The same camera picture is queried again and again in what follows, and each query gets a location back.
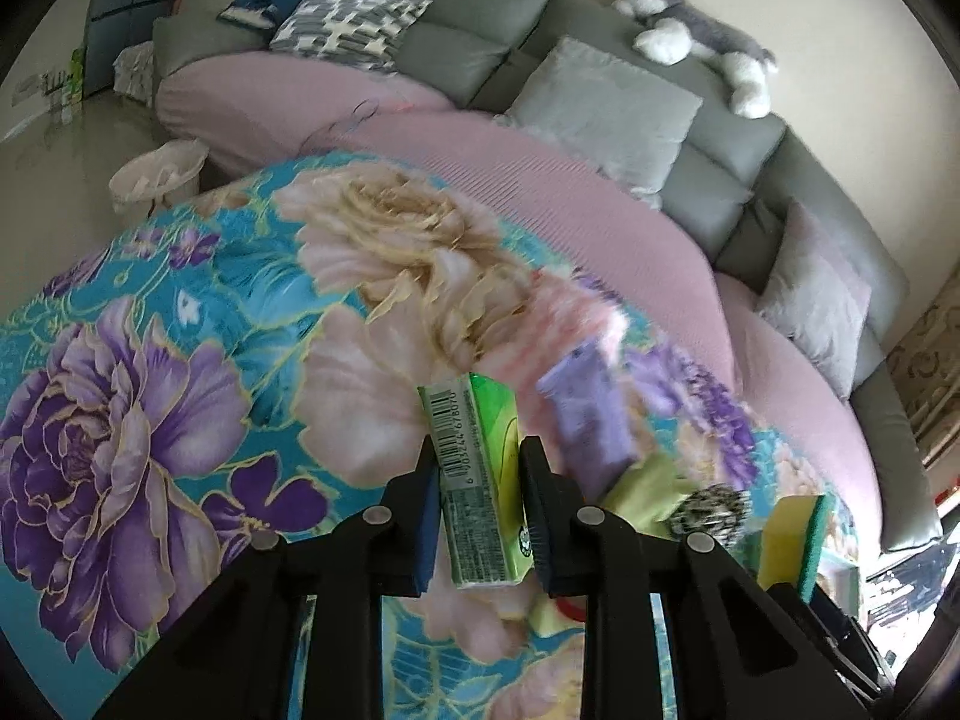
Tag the dark blue cabinet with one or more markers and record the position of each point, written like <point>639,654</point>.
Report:
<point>127,15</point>

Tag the white patterned bag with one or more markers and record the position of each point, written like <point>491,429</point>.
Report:
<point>135,71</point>

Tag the pink sofa cover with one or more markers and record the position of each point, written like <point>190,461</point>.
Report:
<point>562,195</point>

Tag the grey and pink pillow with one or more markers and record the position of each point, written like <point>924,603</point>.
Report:
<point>817,300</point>

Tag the teal cardboard box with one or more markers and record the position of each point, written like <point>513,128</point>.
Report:
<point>844,577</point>

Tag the purple packet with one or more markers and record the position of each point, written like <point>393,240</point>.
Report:
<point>592,420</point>

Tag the white lined waste bin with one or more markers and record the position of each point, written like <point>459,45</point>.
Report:
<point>157,172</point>

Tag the beige patterned curtain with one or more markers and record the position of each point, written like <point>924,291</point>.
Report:
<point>930,360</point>

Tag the steel wool scrubber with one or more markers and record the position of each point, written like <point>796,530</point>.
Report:
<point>712,514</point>

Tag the grey sofa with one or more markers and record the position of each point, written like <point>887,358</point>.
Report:
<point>450,0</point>

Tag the blue white patterned pillow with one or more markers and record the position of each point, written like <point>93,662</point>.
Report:
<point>345,22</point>

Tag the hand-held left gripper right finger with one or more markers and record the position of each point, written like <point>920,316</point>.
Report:
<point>544,532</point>

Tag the green tissue packet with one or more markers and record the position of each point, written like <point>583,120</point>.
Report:
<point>480,480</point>

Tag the blue white cushion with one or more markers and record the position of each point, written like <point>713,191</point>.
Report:
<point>259,4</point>

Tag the floral blanket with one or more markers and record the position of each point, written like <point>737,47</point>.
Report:
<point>187,390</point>

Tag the light green cloth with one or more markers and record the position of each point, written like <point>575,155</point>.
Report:
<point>645,487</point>

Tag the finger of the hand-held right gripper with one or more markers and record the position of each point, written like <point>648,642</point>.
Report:
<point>825,622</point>

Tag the grey white plush husky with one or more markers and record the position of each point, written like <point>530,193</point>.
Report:
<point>675,22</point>

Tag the cluster of small bottles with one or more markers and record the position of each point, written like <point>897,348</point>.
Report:
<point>60,86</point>

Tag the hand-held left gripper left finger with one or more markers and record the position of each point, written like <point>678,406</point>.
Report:
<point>427,532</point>

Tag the red band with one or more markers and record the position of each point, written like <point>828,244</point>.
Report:
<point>574,607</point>

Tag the yellow green sponge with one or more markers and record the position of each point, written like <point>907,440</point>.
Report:
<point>787,540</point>

